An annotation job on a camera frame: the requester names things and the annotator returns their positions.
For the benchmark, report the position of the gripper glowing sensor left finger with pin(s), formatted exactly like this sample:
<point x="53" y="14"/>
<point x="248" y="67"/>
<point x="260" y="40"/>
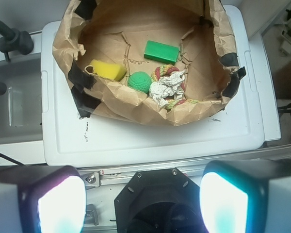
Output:
<point x="41" y="199"/>

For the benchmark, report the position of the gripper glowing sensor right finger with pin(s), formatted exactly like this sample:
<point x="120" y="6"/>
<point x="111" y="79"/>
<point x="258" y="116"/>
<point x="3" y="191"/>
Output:
<point x="246" y="196"/>

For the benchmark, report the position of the green rectangular block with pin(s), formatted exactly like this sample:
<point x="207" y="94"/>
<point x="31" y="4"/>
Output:
<point x="161" y="52"/>

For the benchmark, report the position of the white plastic bin lid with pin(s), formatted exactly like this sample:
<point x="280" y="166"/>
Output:
<point x="93" y="141"/>

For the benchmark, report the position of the grey plastic tub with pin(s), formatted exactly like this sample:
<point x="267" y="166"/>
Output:
<point x="21" y="104"/>

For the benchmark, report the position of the crumpled white paper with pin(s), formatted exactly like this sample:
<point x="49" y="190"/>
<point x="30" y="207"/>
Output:
<point x="168" y="87"/>

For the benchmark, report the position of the yellow sponge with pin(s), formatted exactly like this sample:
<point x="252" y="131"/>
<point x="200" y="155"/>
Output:
<point x="105" y="70"/>

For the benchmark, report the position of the green knitted ball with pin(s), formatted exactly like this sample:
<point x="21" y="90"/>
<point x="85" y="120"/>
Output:
<point x="140" y="81"/>

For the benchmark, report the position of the black faucet fixture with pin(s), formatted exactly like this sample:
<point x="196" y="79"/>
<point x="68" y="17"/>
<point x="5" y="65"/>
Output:
<point x="14" y="40"/>

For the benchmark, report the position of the brown paper bag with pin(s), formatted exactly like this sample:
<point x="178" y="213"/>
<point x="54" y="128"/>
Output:
<point x="116" y="31"/>

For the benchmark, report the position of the aluminium frame rail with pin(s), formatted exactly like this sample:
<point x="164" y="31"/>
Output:
<point x="190" y="167"/>

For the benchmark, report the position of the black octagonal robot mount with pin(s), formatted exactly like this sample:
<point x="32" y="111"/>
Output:
<point x="159" y="201"/>

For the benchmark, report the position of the multicolour rope toy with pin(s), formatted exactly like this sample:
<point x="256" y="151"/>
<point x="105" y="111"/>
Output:
<point x="167" y="70"/>

